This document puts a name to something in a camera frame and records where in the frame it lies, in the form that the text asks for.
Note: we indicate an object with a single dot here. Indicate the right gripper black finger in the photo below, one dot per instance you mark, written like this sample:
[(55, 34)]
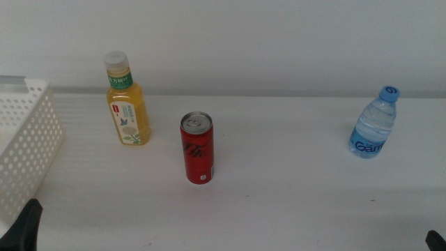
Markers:
[(437, 242)]

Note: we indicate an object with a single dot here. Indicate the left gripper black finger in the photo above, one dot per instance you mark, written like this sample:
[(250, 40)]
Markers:
[(24, 230)]

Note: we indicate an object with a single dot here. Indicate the clear water bottle blue cap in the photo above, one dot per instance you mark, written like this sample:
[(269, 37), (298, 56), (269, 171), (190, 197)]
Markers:
[(374, 129)]

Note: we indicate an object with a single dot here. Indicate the yellow tea bottle green label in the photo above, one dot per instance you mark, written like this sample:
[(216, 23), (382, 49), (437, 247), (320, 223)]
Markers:
[(127, 104)]

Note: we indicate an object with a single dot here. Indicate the red cola can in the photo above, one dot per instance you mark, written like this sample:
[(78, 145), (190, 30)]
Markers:
[(198, 153)]

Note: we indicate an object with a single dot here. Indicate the white perforated plastic basket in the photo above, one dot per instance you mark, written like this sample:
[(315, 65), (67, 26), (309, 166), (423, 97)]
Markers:
[(28, 139)]

